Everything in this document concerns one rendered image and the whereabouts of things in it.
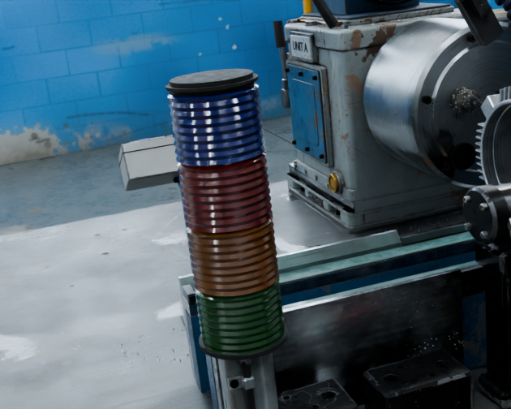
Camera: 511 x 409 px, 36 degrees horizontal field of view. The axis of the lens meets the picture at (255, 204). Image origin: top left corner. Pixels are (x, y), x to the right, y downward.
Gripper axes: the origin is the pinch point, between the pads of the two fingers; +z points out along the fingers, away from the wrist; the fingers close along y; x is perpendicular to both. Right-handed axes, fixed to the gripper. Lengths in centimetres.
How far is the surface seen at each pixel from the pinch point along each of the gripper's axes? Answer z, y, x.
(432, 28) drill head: 6.3, 23.1, -3.5
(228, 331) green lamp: -10, -40, 45
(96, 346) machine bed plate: 9, 15, 64
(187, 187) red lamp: -19, -38, 41
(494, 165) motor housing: 18.3, 0.9, 7.6
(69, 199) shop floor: 84, 396, 102
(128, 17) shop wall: 36, 537, -7
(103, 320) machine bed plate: 9, 23, 63
